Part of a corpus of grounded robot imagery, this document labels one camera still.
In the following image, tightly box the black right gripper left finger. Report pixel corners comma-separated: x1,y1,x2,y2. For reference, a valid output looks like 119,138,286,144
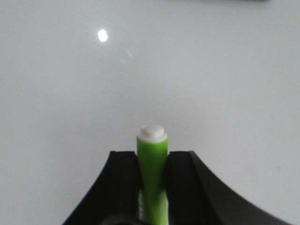
64,151,142,225

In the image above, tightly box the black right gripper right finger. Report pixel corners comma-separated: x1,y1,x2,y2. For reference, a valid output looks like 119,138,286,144
165,151,296,225

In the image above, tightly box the green marker pen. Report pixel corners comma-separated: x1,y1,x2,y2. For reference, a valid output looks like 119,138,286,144
136,125,168,225

